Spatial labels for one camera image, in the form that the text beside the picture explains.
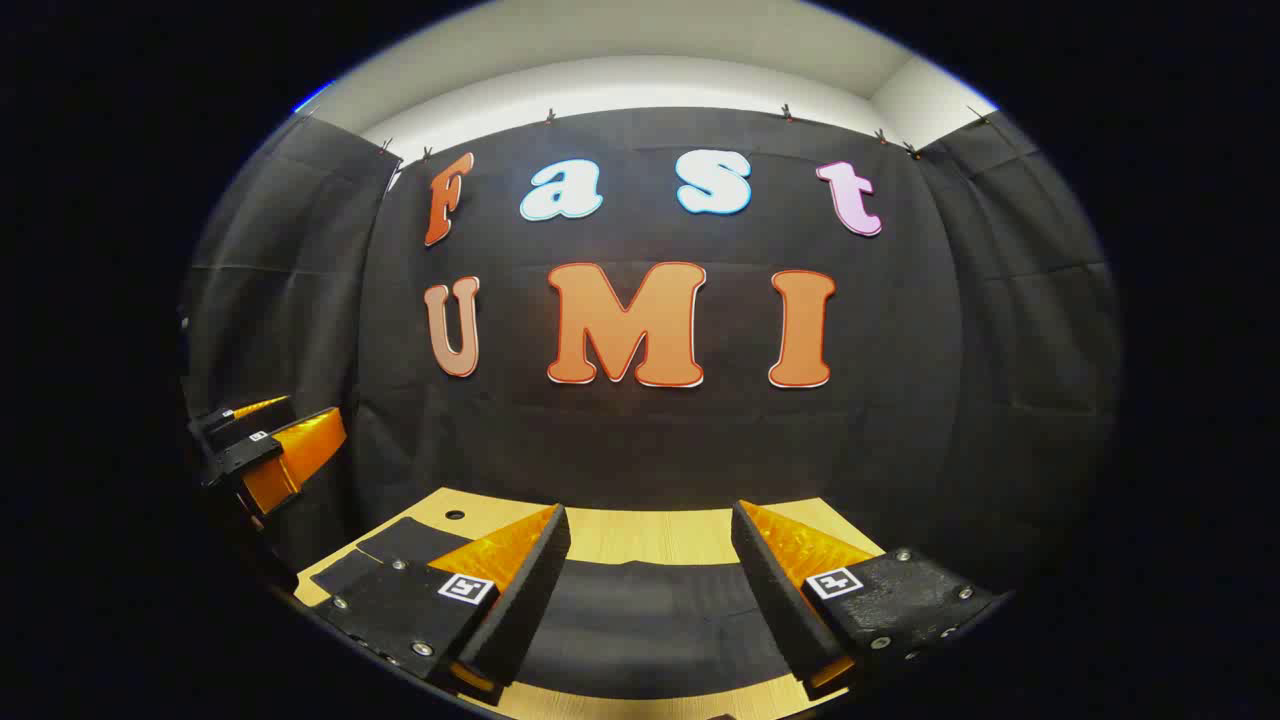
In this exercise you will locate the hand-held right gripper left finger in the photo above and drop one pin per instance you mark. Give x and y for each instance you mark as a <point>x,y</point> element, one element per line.
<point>525,600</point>

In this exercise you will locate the dark grey jeans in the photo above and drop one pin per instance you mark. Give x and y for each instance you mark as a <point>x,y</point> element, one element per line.
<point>650,630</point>

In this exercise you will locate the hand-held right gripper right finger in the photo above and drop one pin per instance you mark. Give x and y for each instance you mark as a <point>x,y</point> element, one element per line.
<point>775,600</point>

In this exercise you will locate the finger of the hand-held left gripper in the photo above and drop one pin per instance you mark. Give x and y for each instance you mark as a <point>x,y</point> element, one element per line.
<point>235,415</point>
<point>295,455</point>

